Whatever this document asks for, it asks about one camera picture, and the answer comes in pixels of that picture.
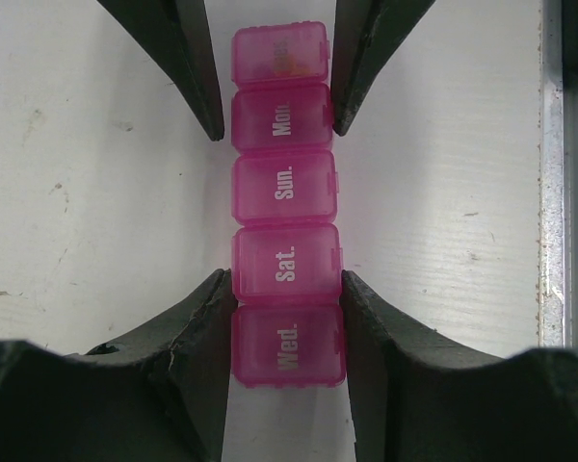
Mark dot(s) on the aluminium mounting rail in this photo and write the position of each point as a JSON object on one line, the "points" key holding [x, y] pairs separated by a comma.
{"points": [[558, 181]]}

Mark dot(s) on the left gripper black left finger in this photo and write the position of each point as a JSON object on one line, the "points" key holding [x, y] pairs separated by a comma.
{"points": [[156, 393]]}

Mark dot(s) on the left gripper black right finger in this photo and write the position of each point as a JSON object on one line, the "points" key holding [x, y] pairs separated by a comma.
{"points": [[417, 395]]}

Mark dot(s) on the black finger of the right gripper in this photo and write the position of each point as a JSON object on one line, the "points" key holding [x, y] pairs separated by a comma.
{"points": [[366, 35], [175, 34]]}

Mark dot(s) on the pink weekly pill organizer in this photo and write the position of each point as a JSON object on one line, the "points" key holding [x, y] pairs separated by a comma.
{"points": [[286, 255]]}

